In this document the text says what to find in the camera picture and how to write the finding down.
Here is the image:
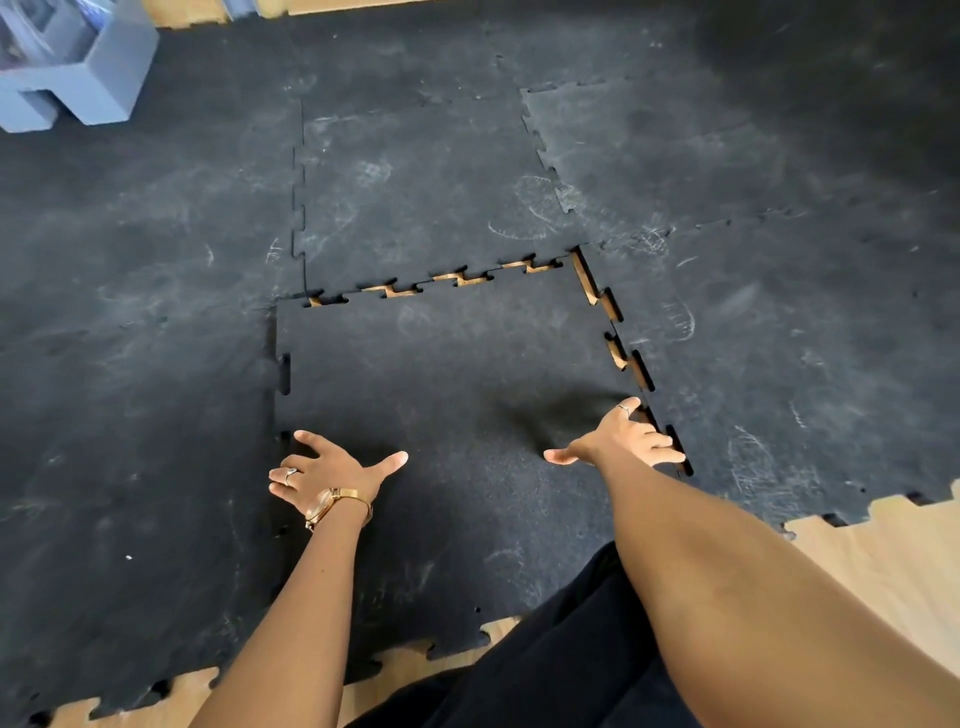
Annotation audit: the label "person's right forearm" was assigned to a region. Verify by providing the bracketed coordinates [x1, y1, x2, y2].
[594, 448, 960, 728]

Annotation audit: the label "black trousers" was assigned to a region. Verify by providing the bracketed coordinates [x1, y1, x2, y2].
[347, 541, 704, 728]

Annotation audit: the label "person's right hand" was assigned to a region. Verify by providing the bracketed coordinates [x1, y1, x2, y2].
[543, 396, 687, 470]

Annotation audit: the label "grey plastic crate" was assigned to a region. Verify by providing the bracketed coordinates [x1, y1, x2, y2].
[0, 0, 161, 135]

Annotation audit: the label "black puzzle mat tile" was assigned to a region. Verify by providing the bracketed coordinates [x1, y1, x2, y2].
[271, 257, 695, 670]

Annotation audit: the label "black interlocking floor mats area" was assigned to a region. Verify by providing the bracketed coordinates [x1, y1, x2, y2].
[0, 0, 960, 727]

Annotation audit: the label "person's left hand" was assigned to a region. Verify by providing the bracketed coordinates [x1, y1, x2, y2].
[267, 429, 410, 522]

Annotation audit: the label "person's left forearm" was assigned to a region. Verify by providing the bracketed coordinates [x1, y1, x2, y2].
[187, 496, 374, 728]

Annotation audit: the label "gold wrist watch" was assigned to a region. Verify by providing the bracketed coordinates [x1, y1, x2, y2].
[303, 487, 375, 534]

